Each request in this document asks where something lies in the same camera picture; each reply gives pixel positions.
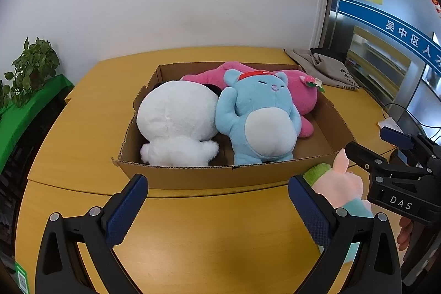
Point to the red festive window sticker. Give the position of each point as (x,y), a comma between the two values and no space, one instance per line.
(437,6)

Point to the pink bear plush toy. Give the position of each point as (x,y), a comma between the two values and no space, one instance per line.
(304,88)

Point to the pink pig plush toy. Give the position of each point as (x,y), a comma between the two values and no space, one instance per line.
(339,186)

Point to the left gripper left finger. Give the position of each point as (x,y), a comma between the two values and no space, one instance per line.
(60,267)

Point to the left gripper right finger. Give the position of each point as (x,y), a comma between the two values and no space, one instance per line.
(376,267)

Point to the white paper card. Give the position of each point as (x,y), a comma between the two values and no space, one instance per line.
(389,122)

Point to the white panda plush toy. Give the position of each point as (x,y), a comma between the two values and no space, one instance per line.
(177,120)

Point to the person right hand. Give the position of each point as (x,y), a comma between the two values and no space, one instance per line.
(403,238)

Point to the green potted plant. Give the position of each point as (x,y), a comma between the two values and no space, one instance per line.
(32,69)

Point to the light blue cat plush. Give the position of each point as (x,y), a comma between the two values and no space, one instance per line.
(256,111)

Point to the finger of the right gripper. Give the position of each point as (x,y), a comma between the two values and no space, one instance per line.
(364,157)
(396,138)

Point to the grey canvas bag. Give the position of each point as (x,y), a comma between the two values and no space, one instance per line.
(330,71)

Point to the blue banner sign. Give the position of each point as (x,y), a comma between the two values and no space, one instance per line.
(407,35)

